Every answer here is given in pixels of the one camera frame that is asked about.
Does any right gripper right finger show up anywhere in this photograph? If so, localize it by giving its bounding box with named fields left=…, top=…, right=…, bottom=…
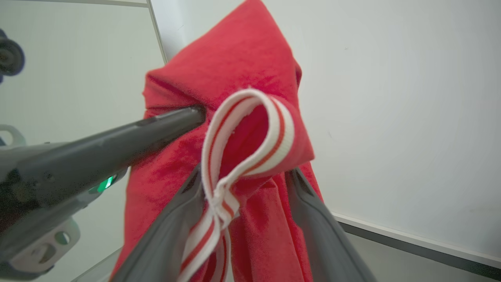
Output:
left=285, top=168, right=377, bottom=282

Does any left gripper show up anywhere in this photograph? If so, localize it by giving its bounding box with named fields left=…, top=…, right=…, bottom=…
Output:
left=0, top=106, right=206, bottom=281

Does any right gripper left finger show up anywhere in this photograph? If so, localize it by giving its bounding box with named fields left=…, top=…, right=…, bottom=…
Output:
left=112, top=164, right=206, bottom=282

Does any red garment striped collar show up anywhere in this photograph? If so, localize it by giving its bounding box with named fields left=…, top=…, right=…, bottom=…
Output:
left=110, top=0, right=325, bottom=282

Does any white and black baseboard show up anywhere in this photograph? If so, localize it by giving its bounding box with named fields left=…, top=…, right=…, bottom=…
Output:
left=332, top=211, right=501, bottom=281

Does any black round fixture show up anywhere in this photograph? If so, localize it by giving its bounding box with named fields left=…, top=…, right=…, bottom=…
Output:
left=0, top=29, right=26, bottom=85

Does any white panel grey frame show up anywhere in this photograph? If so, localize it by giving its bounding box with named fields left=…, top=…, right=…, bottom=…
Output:
left=0, top=0, right=168, bottom=282

